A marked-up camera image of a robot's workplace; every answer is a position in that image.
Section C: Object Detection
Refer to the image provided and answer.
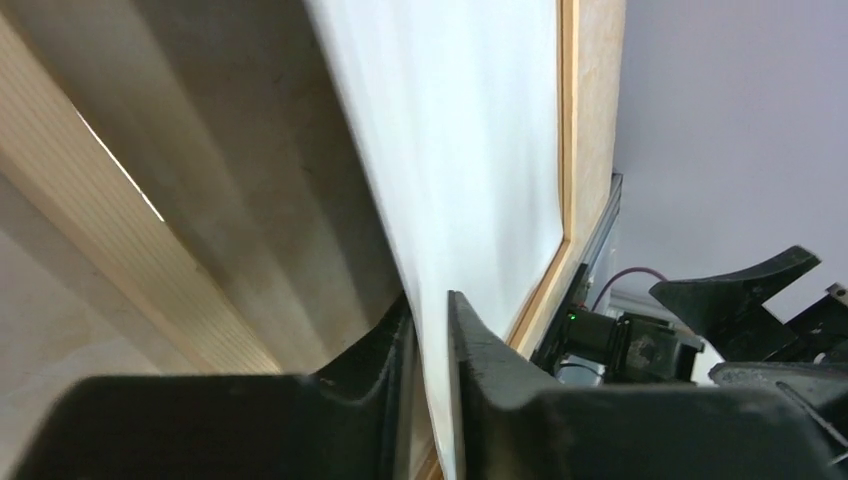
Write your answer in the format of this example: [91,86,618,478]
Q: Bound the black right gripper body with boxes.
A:
[766,283,847,364]

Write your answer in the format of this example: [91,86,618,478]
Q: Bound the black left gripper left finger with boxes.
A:
[12,297,414,479]

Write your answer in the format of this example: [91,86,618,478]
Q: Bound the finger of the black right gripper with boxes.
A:
[709,362,847,464]
[649,245,821,361]

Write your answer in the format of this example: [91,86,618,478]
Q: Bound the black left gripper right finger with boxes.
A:
[447,291,847,479]

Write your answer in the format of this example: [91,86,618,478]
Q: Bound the light wooden picture frame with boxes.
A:
[0,0,583,480]

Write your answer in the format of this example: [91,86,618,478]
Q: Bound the printed colour photo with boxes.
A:
[308,1,564,479]

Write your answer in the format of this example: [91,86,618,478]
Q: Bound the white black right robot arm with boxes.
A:
[531,246,847,468]

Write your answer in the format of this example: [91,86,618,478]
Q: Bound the aluminium rail front edge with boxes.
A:
[576,172,697,333]

